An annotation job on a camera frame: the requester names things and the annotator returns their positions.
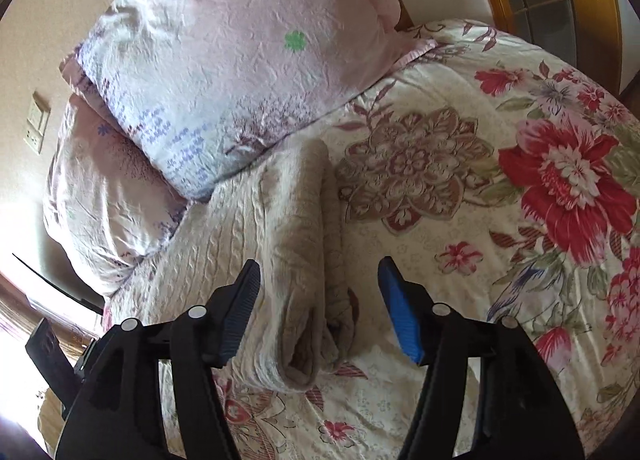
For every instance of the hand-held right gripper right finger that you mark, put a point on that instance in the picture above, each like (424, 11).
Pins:
(400, 315)

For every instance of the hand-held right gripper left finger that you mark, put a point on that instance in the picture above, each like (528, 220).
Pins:
(240, 312)

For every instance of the floral bedspread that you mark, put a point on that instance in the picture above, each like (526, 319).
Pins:
(450, 220)

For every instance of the pale pink floral pillow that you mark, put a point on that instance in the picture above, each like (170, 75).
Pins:
(105, 200)

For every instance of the wooden nightstand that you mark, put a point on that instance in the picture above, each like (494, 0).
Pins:
(30, 305)

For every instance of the pink pillow with tree print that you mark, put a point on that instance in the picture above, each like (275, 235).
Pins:
(240, 55)

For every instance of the beige wall outlet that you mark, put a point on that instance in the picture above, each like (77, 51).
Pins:
(36, 123)

